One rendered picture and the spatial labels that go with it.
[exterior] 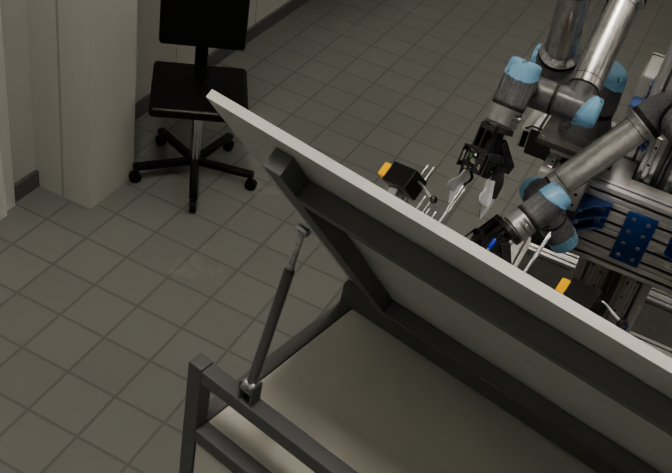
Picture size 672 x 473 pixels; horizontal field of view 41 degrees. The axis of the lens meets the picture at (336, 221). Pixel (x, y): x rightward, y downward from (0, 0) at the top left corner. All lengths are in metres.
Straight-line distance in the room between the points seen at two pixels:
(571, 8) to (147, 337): 1.91
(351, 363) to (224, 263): 1.51
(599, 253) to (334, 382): 1.00
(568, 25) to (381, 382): 1.04
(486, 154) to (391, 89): 3.13
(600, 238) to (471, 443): 0.88
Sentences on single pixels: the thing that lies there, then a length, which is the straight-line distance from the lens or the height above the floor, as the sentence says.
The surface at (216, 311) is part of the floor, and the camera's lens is 3.54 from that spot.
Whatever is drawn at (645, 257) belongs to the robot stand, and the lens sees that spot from 2.84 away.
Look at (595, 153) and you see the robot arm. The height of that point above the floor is 1.33.
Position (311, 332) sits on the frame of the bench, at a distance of 2.38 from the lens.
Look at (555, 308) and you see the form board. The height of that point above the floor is 1.65.
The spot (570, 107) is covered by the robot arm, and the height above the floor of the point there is 1.51.
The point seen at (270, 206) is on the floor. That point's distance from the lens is 4.07.
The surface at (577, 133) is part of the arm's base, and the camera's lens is 2.69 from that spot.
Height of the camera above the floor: 2.47
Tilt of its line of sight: 38 degrees down
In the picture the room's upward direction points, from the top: 11 degrees clockwise
